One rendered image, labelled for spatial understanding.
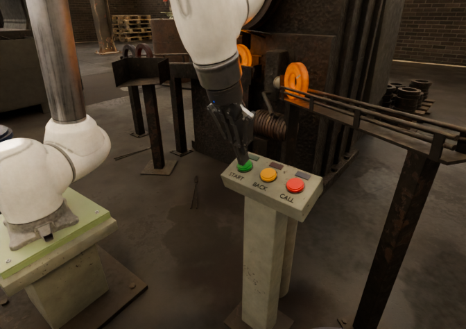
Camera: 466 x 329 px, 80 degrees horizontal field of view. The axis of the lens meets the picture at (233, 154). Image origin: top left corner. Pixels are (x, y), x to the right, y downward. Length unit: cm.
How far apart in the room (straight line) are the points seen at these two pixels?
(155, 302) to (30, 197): 58
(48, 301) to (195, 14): 96
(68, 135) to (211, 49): 64
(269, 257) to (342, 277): 57
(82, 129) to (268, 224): 66
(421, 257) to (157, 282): 115
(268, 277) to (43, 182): 70
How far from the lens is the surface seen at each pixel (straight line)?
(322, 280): 129
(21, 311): 136
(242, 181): 71
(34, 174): 95
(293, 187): 67
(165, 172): 193
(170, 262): 133
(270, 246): 79
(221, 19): 51
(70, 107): 102
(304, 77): 118
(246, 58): 157
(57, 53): 98
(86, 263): 114
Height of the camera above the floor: 97
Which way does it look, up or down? 27 degrees down
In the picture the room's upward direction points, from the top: straight up
